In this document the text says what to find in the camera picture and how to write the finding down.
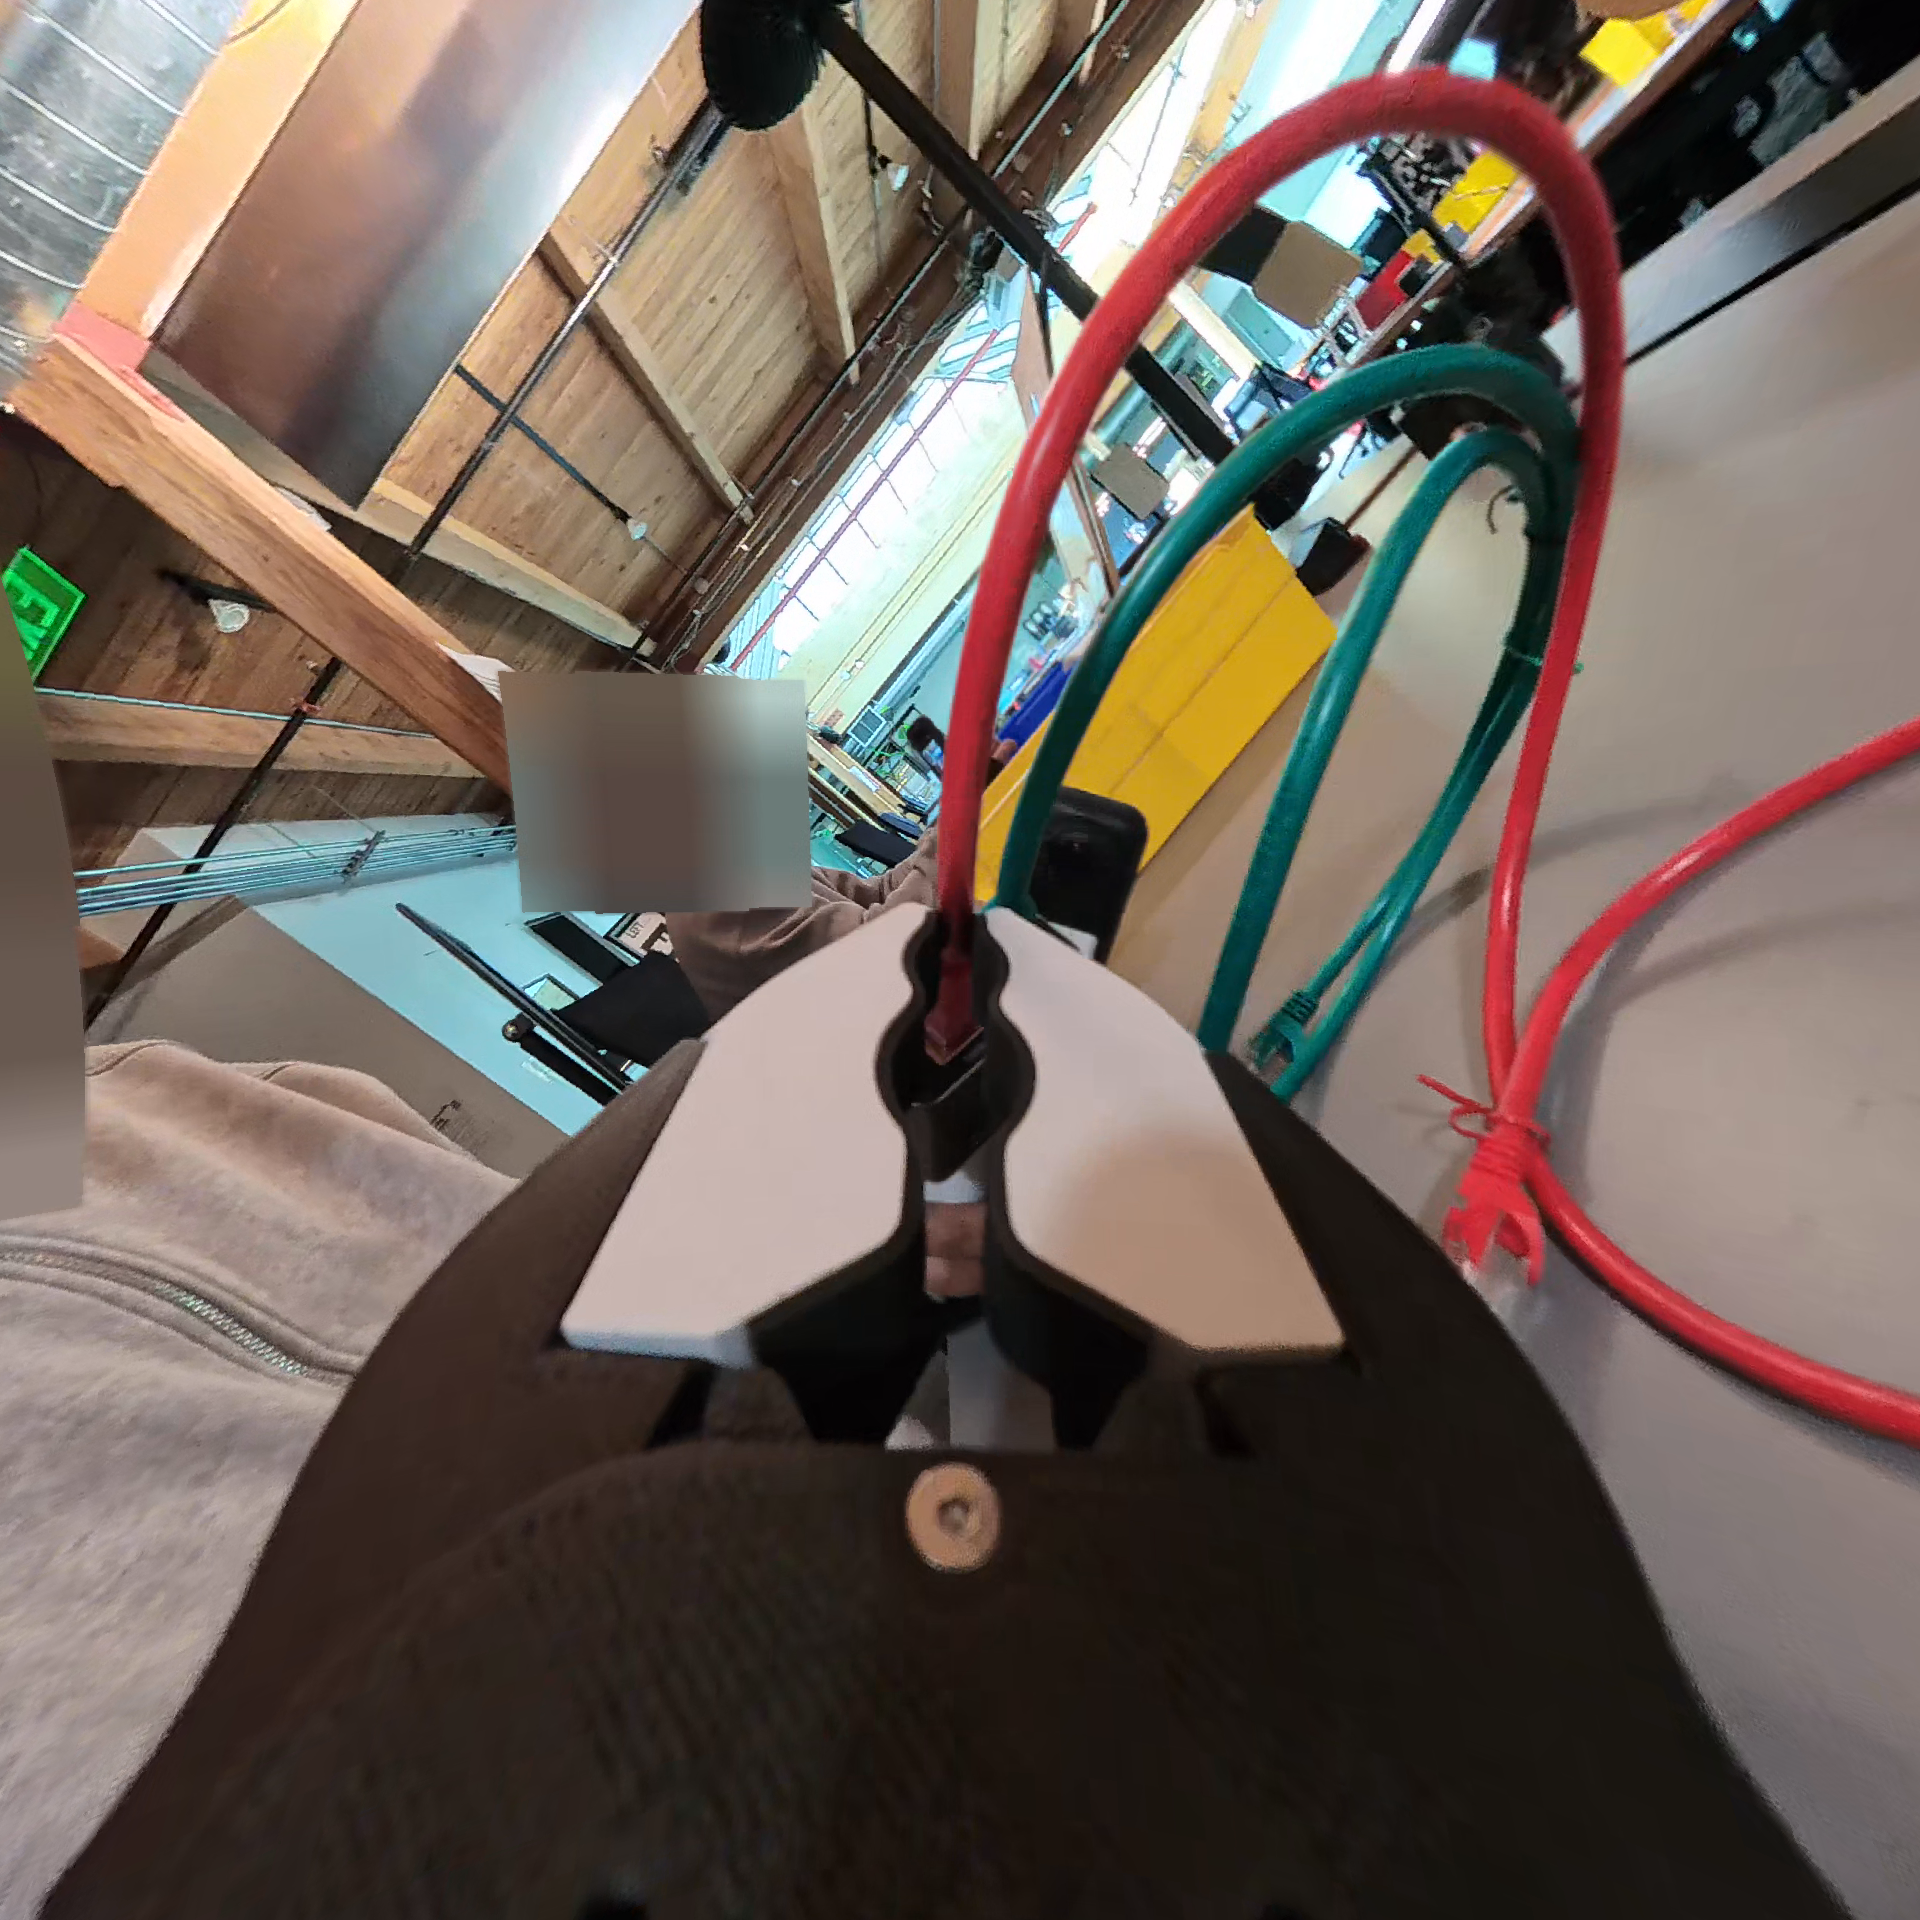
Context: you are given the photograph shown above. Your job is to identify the silver rectangular duct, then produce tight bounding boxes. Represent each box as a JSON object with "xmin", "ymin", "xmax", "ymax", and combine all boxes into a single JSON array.
[{"xmin": 140, "ymin": 0, "xmax": 665, "ymax": 507}]

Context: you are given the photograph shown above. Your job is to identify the red cable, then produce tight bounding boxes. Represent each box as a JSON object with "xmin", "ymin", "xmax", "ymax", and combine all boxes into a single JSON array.
[{"xmin": 928, "ymin": 68, "xmax": 1920, "ymax": 1449}]

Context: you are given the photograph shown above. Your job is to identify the silver ceiling duct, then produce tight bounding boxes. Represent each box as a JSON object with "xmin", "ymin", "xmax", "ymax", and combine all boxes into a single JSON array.
[{"xmin": 0, "ymin": 0, "xmax": 245, "ymax": 380}]

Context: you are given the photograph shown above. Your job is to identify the large yellow plastic bin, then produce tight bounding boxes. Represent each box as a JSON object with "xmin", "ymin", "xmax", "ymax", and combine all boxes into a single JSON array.
[{"xmin": 978, "ymin": 501, "xmax": 1339, "ymax": 907}]

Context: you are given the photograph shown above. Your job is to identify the wooden beam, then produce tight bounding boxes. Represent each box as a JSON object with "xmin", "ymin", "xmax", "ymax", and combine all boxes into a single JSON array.
[{"xmin": 0, "ymin": 335, "xmax": 514, "ymax": 784}]

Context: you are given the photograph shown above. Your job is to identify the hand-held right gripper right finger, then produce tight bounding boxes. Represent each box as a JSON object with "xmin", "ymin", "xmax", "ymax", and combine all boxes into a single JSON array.
[{"xmin": 975, "ymin": 910, "xmax": 1342, "ymax": 1359}]

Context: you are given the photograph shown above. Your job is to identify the black network adapter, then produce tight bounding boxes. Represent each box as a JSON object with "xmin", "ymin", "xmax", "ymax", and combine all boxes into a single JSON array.
[{"xmin": 901, "ymin": 1067, "xmax": 1010, "ymax": 1181}]

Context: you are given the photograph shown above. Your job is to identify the small yellow bin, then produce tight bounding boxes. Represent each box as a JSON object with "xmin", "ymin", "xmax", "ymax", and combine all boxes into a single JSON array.
[
  {"xmin": 1441, "ymin": 149, "xmax": 1521, "ymax": 252},
  {"xmin": 1580, "ymin": 12, "xmax": 1699, "ymax": 86}
]

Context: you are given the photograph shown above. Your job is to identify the black round disc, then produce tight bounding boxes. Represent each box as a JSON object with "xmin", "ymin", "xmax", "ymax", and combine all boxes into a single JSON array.
[{"xmin": 701, "ymin": 0, "xmax": 827, "ymax": 132}]

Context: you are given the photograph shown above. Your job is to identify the black desk cable hatch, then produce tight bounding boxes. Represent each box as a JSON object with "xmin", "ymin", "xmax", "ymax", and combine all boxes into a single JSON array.
[{"xmin": 1621, "ymin": 118, "xmax": 1920, "ymax": 365}]

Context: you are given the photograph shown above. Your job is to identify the green ethernet cable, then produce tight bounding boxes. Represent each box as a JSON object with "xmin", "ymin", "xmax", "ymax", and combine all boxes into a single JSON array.
[{"xmin": 995, "ymin": 345, "xmax": 1588, "ymax": 1109}]

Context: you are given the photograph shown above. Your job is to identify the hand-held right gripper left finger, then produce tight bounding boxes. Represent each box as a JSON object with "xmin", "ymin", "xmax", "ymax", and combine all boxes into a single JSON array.
[{"xmin": 560, "ymin": 904, "xmax": 949, "ymax": 1368}]

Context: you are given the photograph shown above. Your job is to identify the black slanted pole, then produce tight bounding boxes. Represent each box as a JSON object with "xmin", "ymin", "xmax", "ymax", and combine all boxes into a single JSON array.
[{"xmin": 813, "ymin": 0, "xmax": 1250, "ymax": 457}]

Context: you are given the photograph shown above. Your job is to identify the black and wood panel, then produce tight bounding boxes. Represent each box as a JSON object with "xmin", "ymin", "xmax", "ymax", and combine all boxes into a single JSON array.
[{"xmin": 1196, "ymin": 209, "xmax": 1370, "ymax": 327}]

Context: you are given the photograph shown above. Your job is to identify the green exit sign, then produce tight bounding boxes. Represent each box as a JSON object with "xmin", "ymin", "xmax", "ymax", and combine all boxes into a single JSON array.
[{"xmin": 0, "ymin": 544, "xmax": 85, "ymax": 666}]

